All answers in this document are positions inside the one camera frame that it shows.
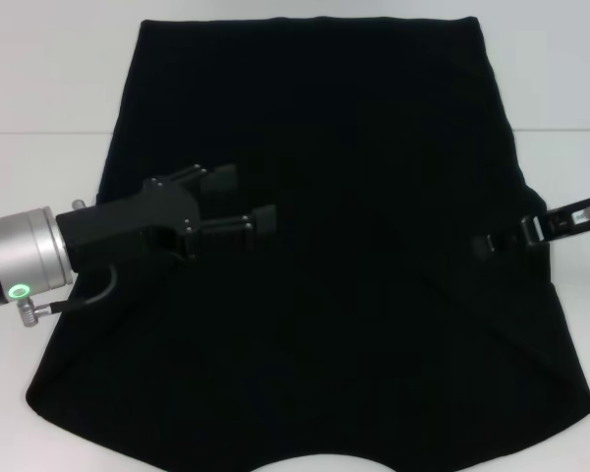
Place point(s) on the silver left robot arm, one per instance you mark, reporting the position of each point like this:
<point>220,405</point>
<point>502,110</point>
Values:
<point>24,255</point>

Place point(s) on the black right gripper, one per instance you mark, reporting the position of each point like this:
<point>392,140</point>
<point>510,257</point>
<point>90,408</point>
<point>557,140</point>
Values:
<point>565,221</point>

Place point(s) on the small silver gripper plug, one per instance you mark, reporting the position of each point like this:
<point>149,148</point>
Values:
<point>78,204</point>

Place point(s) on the black shirt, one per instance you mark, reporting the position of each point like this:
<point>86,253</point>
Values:
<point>349,123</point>

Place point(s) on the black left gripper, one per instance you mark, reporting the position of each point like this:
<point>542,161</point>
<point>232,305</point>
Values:
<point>128,221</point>

